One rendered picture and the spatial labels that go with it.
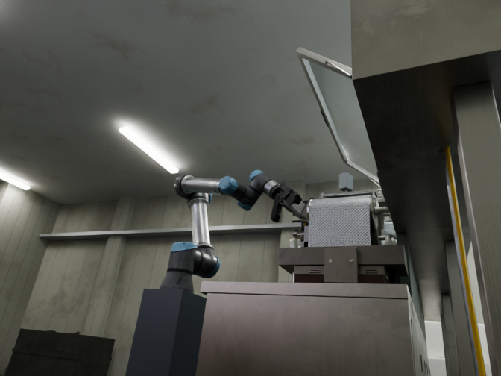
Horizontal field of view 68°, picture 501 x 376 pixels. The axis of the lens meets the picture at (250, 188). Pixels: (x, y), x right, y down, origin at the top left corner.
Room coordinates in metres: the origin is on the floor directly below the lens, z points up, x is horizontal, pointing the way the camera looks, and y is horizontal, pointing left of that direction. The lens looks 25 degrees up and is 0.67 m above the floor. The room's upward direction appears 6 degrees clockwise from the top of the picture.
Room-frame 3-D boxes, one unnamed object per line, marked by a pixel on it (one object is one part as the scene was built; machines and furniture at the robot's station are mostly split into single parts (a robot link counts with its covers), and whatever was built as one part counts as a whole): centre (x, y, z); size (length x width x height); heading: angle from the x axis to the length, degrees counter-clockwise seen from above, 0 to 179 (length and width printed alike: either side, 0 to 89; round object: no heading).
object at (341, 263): (1.15, -0.31, 0.97); 0.10 x 0.03 x 0.11; 63
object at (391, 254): (1.24, -0.33, 1.00); 0.40 x 0.16 x 0.06; 63
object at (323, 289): (2.29, -0.73, 0.88); 2.52 x 0.66 x 0.04; 153
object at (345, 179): (1.95, -0.55, 1.66); 0.07 x 0.07 x 0.10; 38
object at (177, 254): (1.70, 0.27, 1.07); 0.13 x 0.12 x 0.14; 140
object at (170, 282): (1.69, 0.27, 0.95); 0.15 x 0.15 x 0.10
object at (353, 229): (1.36, -0.35, 1.13); 0.23 x 0.01 x 0.18; 63
